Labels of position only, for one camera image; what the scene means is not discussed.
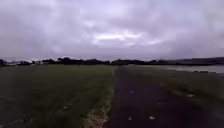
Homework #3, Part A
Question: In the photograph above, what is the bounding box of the distant row of trees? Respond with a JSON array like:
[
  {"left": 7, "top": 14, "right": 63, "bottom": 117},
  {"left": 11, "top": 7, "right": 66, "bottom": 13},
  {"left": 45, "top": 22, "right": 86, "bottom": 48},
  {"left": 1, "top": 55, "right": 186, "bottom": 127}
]
[{"left": 0, "top": 56, "right": 224, "bottom": 67}]

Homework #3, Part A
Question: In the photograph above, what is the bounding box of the dark asphalt path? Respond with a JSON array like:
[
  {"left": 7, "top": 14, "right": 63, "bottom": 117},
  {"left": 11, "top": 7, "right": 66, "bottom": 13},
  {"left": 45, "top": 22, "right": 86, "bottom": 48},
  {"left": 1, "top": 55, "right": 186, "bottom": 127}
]
[{"left": 102, "top": 65, "right": 224, "bottom": 128}]

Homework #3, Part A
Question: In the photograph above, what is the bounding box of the gravel strip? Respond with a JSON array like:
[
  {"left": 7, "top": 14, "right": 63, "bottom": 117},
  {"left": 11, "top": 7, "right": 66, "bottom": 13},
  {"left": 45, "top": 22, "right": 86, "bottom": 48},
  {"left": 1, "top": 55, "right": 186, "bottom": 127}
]
[{"left": 80, "top": 87, "right": 116, "bottom": 128}]

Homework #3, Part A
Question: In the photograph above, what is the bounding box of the green grass field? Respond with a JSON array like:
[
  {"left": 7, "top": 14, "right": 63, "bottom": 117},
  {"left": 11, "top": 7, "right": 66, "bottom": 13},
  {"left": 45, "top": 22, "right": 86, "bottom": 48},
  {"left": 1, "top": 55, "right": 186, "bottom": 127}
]
[{"left": 0, "top": 64, "right": 116, "bottom": 128}]

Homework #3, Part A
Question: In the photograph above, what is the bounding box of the grass verge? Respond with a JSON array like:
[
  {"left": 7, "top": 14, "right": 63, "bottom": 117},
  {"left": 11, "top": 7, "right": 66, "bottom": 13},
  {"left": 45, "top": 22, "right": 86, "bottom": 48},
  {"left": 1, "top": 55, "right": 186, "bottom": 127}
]
[{"left": 131, "top": 64, "right": 224, "bottom": 111}]

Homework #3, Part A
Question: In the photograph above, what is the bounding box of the pale water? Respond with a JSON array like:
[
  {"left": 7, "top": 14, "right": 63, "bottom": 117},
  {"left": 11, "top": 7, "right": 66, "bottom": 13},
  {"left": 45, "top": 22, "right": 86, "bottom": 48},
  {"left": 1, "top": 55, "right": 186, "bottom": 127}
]
[{"left": 166, "top": 64, "right": 224, "bottom": 75}]

